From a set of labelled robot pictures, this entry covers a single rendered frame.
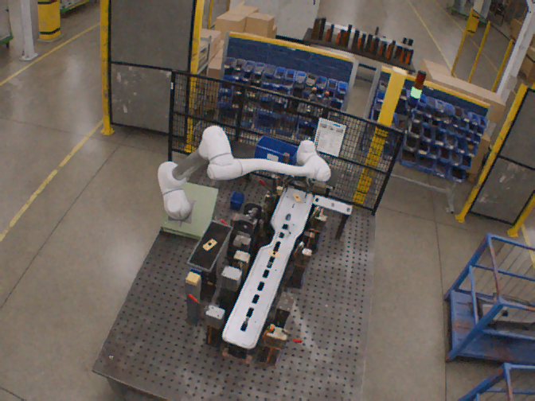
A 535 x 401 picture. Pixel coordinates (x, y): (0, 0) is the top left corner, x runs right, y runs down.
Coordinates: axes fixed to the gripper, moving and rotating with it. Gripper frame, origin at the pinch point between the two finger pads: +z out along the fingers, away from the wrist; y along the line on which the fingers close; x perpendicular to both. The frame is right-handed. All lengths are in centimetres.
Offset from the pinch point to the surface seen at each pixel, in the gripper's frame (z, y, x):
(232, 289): 12, -15, -84
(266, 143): 4, -36, 52
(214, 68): 41, -161, 246
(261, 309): 13, 5, -90
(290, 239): 12.9, 6.2, -30.9
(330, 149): -7, 14, 54
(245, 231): 2.8, -20.0, -45.6
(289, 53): -22, -58, 196
